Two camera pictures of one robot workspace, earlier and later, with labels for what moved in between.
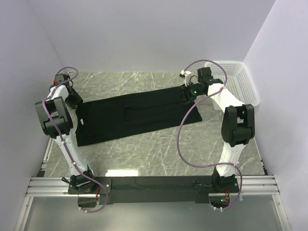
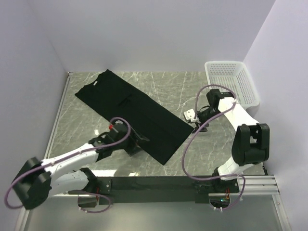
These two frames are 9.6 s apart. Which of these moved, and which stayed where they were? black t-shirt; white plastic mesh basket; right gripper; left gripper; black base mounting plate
Moved: left gripper; right gripper; black t-shirt
Stayed: black base mounting plate; white plastic mesh basket
